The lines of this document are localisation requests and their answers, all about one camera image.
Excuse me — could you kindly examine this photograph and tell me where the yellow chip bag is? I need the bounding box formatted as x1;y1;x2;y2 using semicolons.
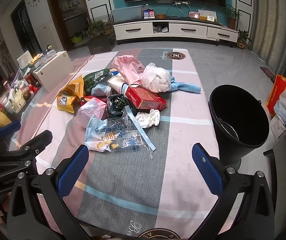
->
57;75;84;114

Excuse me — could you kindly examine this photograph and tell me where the red foil snack wrapper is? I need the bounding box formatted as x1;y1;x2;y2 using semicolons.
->
80;95;107;106

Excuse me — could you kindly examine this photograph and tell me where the pink knotted plastic bag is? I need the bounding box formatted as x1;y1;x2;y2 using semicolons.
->
75;98;107;128

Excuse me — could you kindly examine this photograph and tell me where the clear printed plastic wrapper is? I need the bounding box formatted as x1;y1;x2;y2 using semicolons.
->
84;106;156;154

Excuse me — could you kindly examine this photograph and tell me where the green snack bag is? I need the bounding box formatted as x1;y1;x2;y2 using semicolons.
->
83;68;111;96

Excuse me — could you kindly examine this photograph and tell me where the light blue face mask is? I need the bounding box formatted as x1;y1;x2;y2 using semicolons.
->
91;81;112;96

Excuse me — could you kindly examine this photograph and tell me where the white tissue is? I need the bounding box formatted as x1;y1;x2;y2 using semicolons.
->
135;109;160;128

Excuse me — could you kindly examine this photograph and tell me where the dark teal foil bag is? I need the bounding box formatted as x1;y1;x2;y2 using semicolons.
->
107;94;138;118

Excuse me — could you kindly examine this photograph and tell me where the blue cleaning cloth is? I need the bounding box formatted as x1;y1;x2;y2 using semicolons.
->
169;76;201;94

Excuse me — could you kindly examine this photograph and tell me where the red cigarette carton box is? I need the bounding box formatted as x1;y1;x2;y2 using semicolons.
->
125;87;167;111

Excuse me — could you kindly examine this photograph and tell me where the white paper cup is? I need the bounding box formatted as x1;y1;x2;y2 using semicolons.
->
107;75;128;94

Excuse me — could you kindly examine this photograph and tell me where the pink printed plastic bag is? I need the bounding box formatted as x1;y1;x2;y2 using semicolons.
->
112;55;145;85

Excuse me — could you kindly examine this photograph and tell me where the blue white medicine box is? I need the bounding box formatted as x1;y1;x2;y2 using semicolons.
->
109;71;119;76

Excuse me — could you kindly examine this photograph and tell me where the black trash bucket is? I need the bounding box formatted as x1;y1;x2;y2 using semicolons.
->
208;85;270;166

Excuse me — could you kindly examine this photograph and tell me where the red orange paper bag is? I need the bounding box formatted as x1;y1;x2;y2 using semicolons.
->
266;74;286;117

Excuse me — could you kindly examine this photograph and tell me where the potted plant by doorway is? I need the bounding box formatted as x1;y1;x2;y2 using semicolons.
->
87;20;116;55

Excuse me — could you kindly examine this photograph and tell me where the potted plant on floor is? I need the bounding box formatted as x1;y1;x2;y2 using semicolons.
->
236;29;252;49

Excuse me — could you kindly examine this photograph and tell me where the white tv cabinet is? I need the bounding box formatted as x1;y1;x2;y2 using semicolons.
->
113;19;238;44

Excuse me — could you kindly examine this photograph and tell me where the grey curtain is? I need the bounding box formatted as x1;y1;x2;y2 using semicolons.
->
250;0;286;74

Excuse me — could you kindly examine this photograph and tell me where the white framed card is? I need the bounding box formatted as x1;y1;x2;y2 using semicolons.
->
198;9;218;22

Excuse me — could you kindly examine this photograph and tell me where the potted plant on cabinet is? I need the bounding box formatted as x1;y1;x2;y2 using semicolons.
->
225;4;242;30

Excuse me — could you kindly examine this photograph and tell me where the blue red box pair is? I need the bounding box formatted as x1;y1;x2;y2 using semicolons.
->
143;10;155;19

